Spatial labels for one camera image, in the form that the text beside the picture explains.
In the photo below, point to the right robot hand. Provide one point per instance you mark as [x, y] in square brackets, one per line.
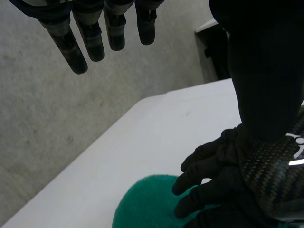
[261, 180]

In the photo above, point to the teal towel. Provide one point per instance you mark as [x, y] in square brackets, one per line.
[142, 204]

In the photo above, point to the grey cabinet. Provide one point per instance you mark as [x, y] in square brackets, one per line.
[211, 52]

